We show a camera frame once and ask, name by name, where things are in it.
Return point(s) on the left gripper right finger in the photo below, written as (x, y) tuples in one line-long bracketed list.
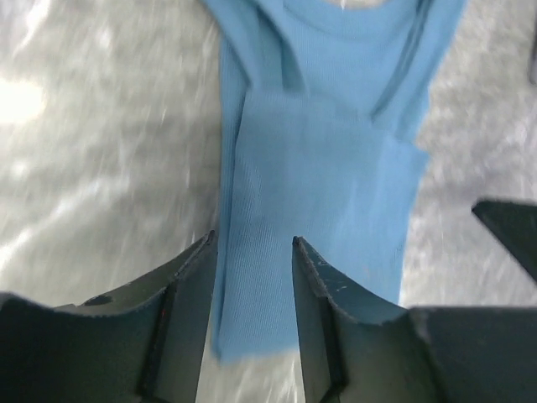
[(357, 347)]

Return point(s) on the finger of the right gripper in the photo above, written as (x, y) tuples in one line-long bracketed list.
[(513, 224)]

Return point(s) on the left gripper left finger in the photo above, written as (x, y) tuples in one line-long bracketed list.
[(141, 342)]

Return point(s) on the blue tank top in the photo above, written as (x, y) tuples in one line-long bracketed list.
[(320, 109)]

